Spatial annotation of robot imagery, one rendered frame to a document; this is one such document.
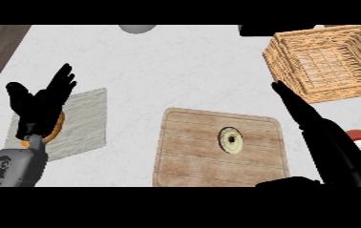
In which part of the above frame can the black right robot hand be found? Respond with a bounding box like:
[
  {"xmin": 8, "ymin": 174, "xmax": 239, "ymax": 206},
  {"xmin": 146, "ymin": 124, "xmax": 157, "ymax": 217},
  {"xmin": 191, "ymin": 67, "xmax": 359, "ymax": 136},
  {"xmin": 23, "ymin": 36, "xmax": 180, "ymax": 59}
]
[{"xmin": 255, "ymin": 80, "xmax": 361, "ymax": 188}]

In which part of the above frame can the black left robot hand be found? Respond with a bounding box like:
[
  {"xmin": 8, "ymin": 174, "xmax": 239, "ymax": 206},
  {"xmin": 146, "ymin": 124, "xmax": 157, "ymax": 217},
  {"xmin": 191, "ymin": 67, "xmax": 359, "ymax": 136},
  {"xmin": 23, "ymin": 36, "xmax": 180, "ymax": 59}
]
[{"xmin": 5, "ymin": 63, "xmax": 78, "ymax": 140}]

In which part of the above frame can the wooden cutting board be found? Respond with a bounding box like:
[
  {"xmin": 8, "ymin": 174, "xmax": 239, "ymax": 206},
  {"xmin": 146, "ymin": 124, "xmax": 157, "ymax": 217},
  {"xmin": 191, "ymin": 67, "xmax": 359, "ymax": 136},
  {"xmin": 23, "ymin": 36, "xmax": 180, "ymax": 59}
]
[{"xmin": 152, "ymin": 107, "xmax": 291, "ymax": 188}]

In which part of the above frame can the wicker basket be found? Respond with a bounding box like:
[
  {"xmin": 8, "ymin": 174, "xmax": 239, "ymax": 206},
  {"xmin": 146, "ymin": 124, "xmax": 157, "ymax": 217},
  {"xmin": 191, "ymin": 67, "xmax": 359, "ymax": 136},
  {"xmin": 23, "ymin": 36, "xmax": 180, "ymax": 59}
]
[{"xmin": 261, "ymin": 25, "xmax": 361, "ymax": 104}]

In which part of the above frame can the red and white object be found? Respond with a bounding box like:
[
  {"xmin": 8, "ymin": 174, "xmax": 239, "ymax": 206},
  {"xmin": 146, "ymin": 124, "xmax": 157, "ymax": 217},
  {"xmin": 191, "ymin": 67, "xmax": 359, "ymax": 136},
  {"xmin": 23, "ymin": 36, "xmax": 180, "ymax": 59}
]
[{"xmin": 345, "ymin": 129, "xmax": 361, "ymax": 150}]

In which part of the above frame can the orange round object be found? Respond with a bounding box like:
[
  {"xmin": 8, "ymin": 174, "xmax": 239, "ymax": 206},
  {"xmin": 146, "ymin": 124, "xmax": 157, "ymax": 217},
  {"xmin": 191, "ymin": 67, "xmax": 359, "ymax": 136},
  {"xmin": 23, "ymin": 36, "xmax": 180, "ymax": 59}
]
[{"xmin": 18, "ymin": 111, "xmax": 67, "ymax": 149}]

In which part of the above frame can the pale grey placemat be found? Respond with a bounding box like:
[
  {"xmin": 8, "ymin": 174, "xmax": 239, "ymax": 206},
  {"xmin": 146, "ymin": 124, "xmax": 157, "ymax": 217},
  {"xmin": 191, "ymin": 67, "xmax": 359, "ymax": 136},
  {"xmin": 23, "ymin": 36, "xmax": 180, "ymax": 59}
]
[{"xmin": 4, "ymin": 87, "xmax": 109, "ymax": 162}]

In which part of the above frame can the dark brown wooden cabinet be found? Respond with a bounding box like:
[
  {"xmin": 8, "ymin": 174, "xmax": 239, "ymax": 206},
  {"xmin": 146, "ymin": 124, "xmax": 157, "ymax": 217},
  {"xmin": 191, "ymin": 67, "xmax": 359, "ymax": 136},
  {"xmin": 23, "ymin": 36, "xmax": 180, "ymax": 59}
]
[{"xmin": 0, "ymin": 25, "xmax": 33, "ymax": 73}]

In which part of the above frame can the grey round object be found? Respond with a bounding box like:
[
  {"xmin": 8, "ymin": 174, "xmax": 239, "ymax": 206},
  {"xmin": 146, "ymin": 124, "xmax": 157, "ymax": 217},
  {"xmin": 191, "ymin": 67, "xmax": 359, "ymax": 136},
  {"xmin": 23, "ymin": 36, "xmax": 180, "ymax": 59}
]
[{"xmin": 117, "ymin": 25, "xmax": 159, "ymax": 34}]

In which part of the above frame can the black appliance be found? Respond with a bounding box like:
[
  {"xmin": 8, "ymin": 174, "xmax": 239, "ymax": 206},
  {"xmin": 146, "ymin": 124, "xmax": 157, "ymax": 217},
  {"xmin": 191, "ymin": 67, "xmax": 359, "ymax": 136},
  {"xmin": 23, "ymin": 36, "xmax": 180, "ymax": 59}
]
[{"xmin": 239, "ymin": 25, "xmax": 317, "ymax": 37}]

